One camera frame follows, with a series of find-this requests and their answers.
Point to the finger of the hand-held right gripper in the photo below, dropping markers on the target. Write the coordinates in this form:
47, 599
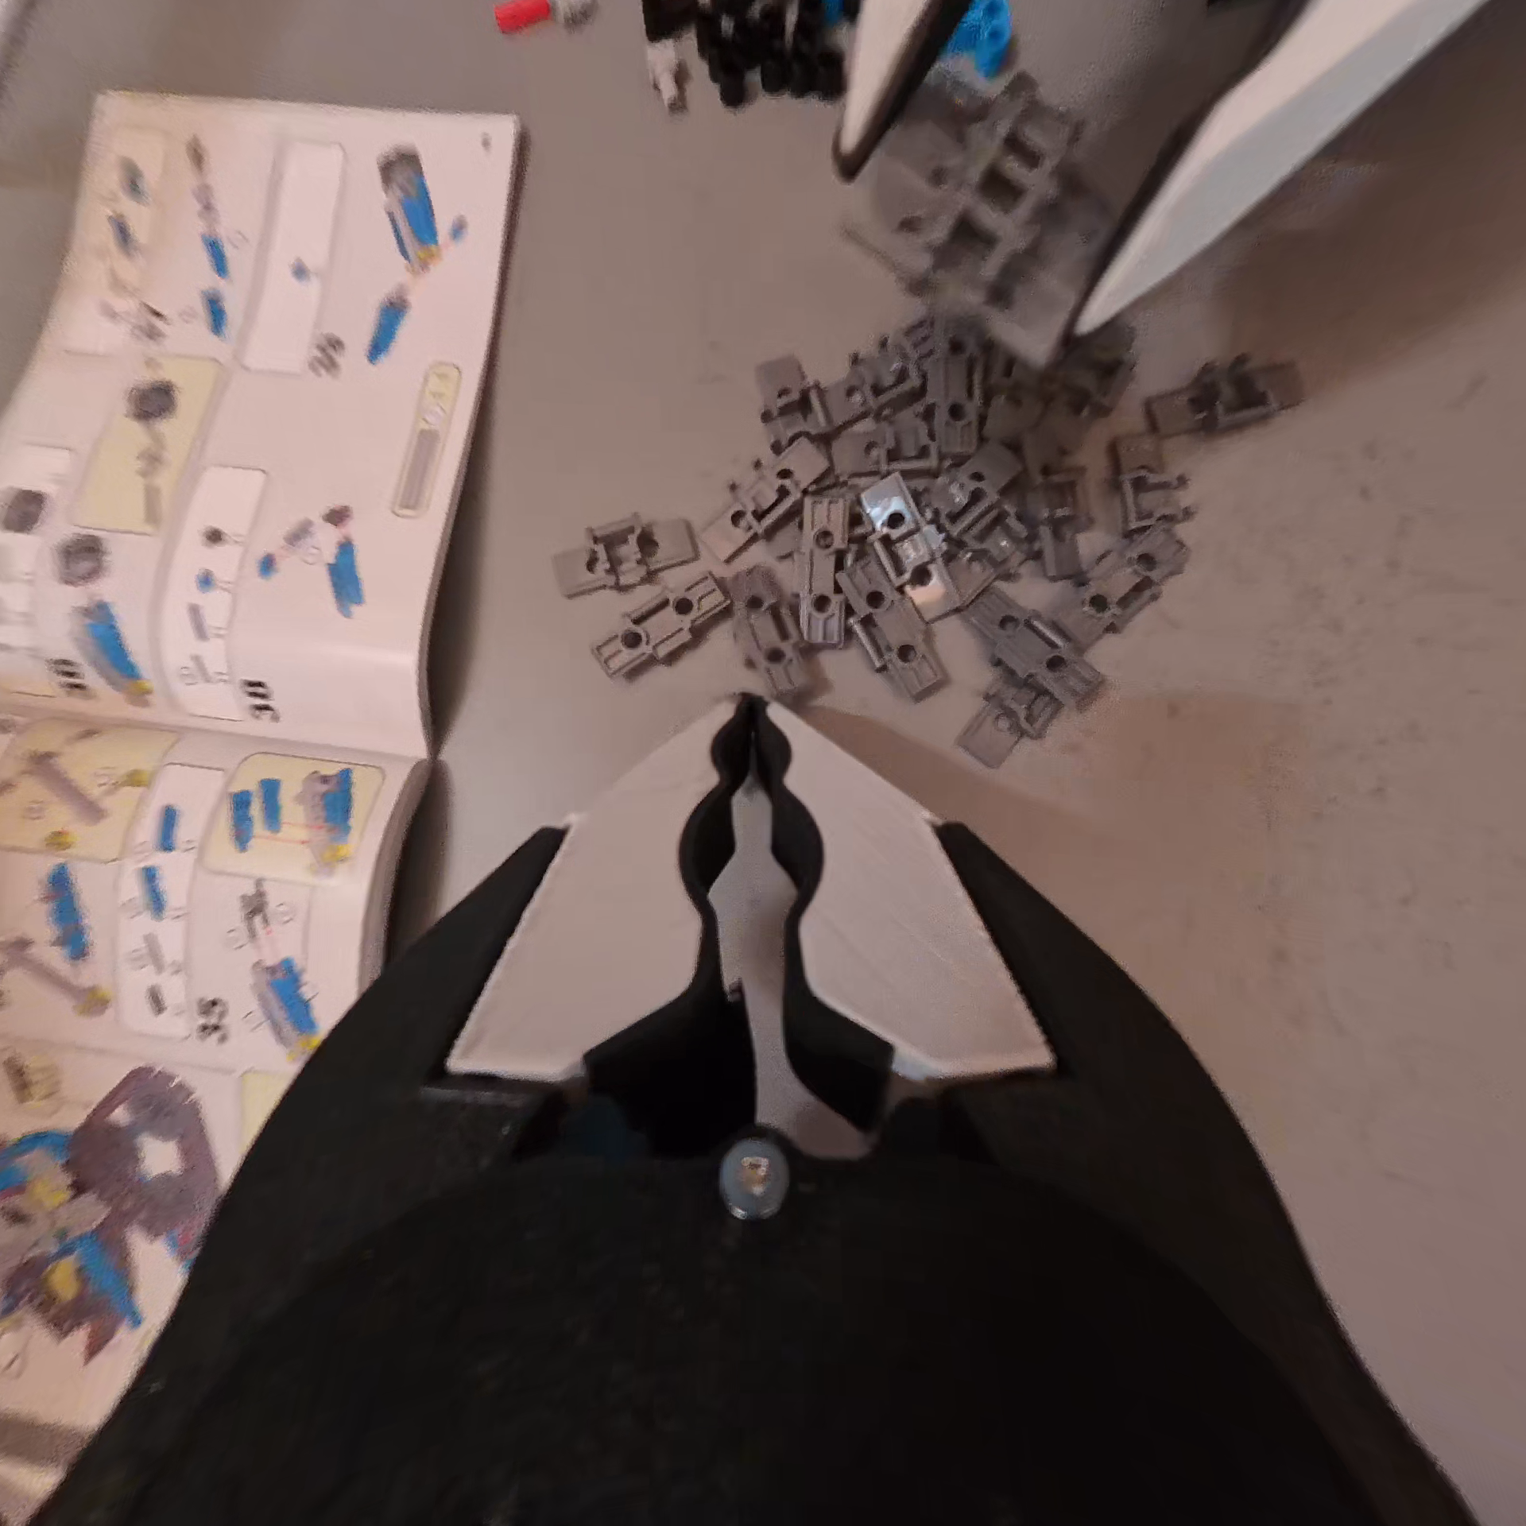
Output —
1289, 94
895, 60

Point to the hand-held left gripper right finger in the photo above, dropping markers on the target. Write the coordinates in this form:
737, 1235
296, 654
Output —
908, 941

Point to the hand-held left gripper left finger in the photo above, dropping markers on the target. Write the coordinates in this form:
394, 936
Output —
597, 930

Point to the pile of grey track links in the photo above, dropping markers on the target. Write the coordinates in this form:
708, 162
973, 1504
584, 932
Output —
908, 525

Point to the grey desk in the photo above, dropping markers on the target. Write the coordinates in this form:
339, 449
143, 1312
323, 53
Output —
1313, 834

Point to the blue building block assembly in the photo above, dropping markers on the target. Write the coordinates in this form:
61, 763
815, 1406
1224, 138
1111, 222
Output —
984, 34

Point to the pile of black building parts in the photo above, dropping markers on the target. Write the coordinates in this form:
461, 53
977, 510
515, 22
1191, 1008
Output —
752, 47

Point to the grey building connector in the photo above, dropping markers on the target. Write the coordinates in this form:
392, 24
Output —
672, 80

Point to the grey building pin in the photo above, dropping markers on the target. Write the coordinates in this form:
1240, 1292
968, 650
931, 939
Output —
577, 11

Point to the instruction booklet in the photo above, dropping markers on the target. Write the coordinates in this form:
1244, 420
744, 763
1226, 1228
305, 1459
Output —
299, 358

